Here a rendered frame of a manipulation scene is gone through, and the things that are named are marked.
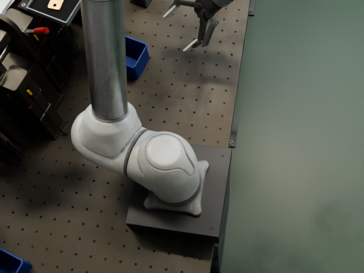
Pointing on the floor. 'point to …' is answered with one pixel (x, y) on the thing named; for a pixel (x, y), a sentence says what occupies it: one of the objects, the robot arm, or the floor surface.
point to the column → (221, 236)
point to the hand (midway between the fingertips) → (177, 31)
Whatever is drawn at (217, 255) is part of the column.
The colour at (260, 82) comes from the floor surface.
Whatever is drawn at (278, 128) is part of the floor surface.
